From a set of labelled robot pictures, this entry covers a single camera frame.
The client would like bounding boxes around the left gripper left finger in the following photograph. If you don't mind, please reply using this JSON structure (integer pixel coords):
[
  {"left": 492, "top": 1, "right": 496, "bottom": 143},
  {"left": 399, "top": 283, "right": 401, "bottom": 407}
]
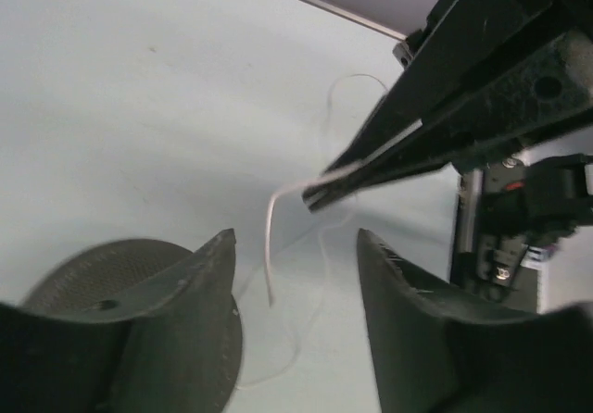
[{"left": 0, "top": 228, "right": 238, "bottom": 413}]

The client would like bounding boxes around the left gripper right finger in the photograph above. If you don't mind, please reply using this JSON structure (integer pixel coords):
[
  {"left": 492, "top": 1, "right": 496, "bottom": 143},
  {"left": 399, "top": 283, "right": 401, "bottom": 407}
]
[{"left": 357, "top": 230, "right": 592, "bottom": 412}]

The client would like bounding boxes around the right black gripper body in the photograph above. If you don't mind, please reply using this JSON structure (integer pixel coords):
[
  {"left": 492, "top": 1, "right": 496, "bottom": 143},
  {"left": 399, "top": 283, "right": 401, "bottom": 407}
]
[{"left": 451, "top": 128, "right": 592, "bottom": 300}]

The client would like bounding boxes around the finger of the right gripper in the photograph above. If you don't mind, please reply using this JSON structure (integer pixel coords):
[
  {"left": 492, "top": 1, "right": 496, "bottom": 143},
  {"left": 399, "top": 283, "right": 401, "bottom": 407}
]
[
  {"left": 302, "top": 31, "right": 592, "bottom": 212},
  {"left": 328, "top": 0, "right": 551, "bottom": 170}
]

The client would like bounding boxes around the black cable spool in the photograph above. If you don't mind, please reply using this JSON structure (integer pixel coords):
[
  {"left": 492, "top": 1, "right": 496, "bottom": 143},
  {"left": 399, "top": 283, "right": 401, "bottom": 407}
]
[{"left": 18, "top": 238, "right": 245, "bottom": 413}]

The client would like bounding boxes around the white thin cable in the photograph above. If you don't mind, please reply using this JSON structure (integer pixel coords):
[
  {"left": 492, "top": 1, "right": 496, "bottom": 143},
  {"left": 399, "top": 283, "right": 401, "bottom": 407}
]
[{"left": 233, "top": 73, "right": 390, "bottom": 391}]

